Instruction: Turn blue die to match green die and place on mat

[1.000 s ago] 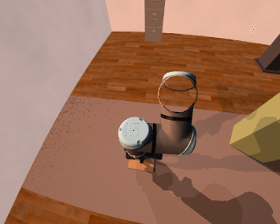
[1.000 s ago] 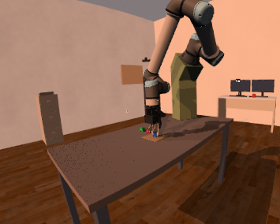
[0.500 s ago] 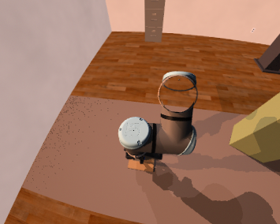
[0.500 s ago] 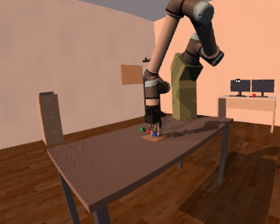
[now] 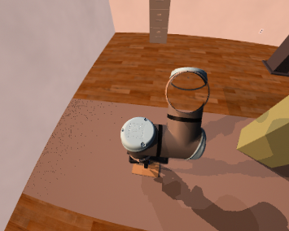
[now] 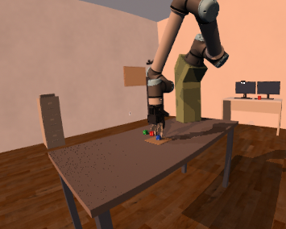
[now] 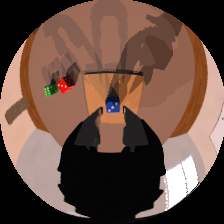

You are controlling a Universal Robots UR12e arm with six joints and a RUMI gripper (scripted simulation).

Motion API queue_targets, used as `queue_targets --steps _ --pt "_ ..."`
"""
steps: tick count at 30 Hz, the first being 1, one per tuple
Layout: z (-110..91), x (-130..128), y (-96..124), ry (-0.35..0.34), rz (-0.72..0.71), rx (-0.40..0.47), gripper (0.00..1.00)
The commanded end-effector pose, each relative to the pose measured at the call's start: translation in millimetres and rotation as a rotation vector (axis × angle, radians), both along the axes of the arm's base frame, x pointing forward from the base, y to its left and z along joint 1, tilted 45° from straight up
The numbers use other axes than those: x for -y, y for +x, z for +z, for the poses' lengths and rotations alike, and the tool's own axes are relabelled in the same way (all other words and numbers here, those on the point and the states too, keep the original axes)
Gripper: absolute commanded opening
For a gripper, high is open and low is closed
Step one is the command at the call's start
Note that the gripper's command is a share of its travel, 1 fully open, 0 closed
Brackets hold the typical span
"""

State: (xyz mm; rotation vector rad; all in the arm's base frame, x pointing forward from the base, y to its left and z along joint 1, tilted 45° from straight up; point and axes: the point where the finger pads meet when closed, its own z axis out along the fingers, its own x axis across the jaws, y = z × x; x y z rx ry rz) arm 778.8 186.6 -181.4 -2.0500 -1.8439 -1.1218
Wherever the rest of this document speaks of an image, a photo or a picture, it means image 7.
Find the blue die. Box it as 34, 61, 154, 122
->
105, 96, 120, 113

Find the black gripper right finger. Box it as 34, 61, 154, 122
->
123, 106, 167, 176

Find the green die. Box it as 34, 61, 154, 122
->
44, 83, 57, 96

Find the orange flat mat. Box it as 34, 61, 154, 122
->
84, 73, 144, 123

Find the red die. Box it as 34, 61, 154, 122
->
57, 76, 75, 93

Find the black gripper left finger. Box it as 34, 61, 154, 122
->
57, 107, 103, 172

